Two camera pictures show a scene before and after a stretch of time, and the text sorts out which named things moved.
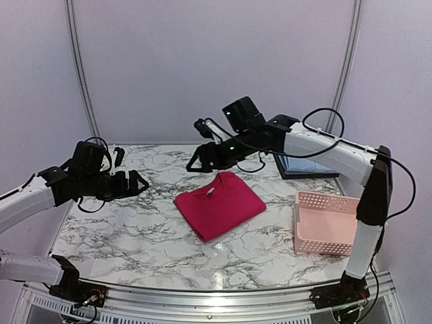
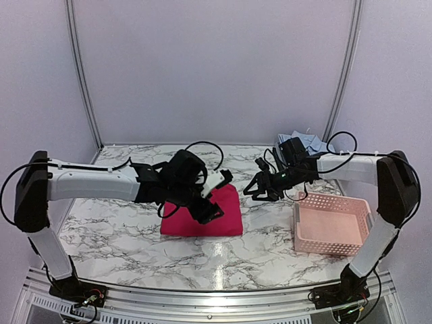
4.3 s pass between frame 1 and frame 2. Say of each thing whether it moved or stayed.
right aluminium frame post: stayed
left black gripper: moved
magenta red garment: moved
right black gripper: moved
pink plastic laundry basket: stayed
